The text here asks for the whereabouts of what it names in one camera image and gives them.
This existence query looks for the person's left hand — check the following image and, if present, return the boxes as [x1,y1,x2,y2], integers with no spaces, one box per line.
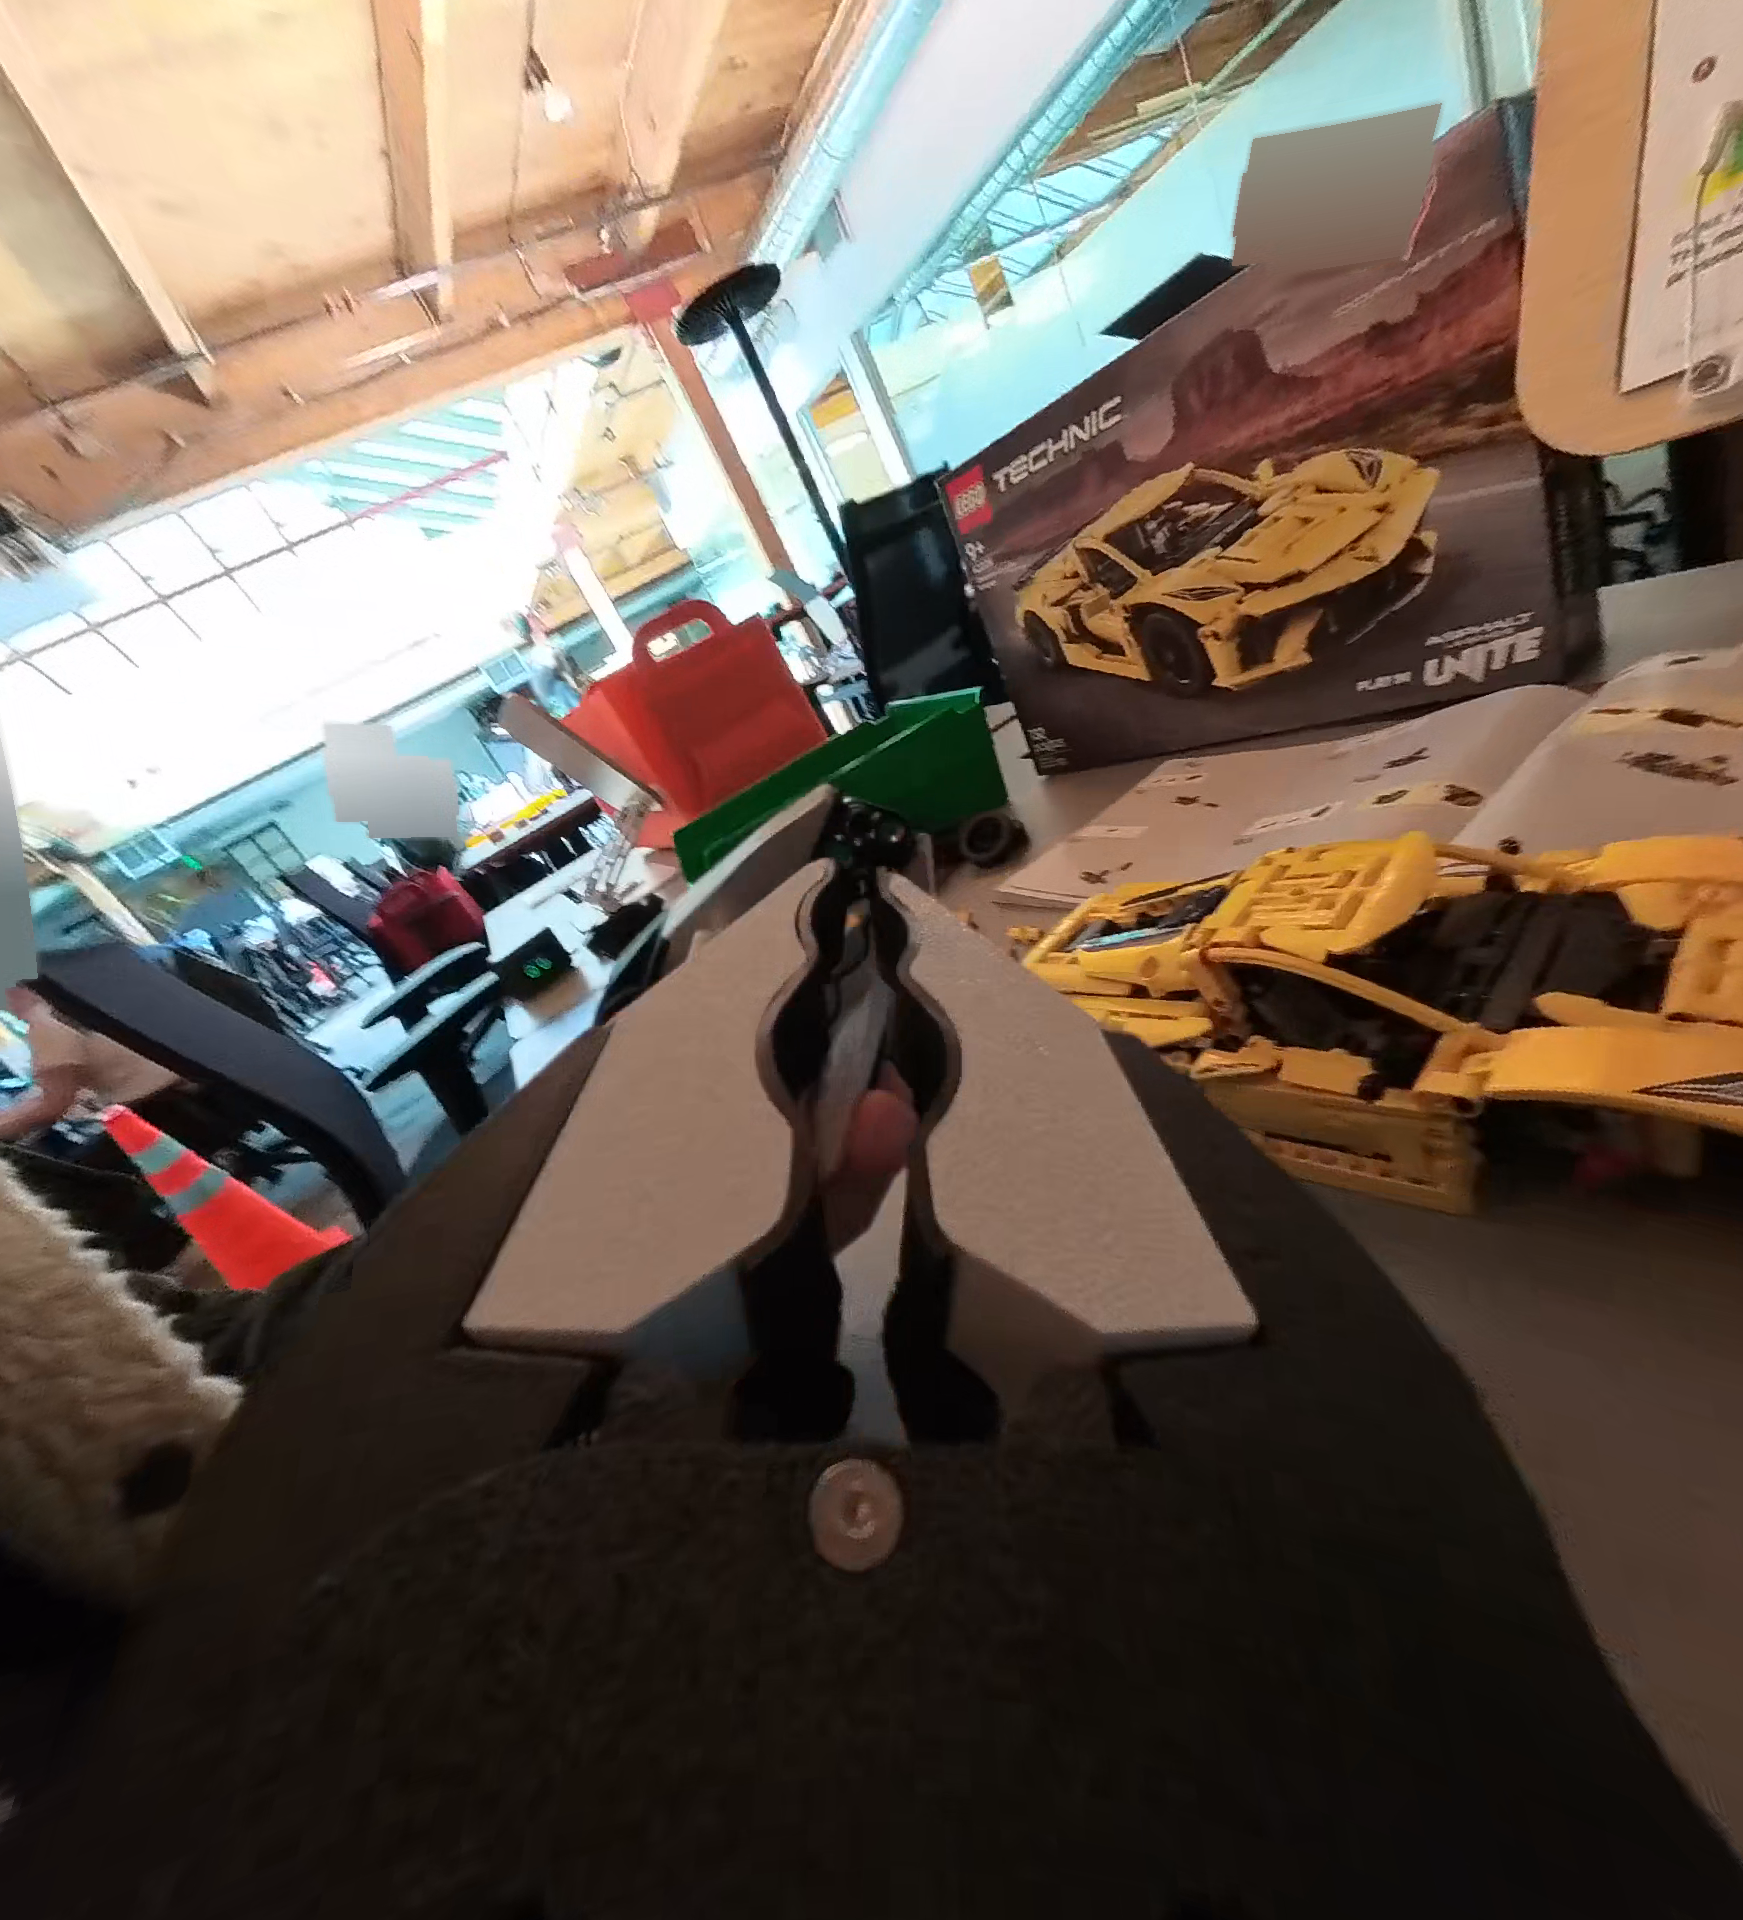
[813,1085,920,1252]

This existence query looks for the wooden board document stand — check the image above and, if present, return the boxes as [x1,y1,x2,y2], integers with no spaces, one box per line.
[491,692,667,905]
[1514,0,1743,456]

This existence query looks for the black printed toy box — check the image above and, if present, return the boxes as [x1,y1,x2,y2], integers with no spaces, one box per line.
[936,102,1611,775]

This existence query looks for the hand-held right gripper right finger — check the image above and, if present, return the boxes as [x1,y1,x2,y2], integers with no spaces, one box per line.
[883,867,1262,1393]

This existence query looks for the yellow toy brick car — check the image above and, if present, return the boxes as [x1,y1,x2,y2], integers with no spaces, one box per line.
[1012,830,1743,1294]

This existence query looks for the dark red bag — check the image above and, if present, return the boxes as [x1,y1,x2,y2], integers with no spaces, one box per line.
[367,867,491,972]

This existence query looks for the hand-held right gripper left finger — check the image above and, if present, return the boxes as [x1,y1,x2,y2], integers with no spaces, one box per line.
[461,864,837,1360]

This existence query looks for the green plastic bin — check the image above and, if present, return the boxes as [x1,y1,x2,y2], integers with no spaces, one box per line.
[673,692,1012,883]

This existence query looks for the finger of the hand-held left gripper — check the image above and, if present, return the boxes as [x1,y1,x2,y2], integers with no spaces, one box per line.
[659,783,848,965]
[813,972,898,1140]

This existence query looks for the black floor lamp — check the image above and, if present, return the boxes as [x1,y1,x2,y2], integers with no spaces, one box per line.
[673,262,852,590]

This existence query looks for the orange box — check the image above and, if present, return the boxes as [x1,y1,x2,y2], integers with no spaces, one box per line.
[559,599,830,815]

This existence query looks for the open instruction booklet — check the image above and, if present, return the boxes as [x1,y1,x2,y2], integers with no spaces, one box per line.
[995,562,1743,920]

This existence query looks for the dark office chair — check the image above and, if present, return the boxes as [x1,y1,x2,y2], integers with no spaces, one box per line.
[27,938,509,1220]

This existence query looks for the black upright panel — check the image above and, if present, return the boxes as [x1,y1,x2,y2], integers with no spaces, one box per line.
[839,479,997,710]

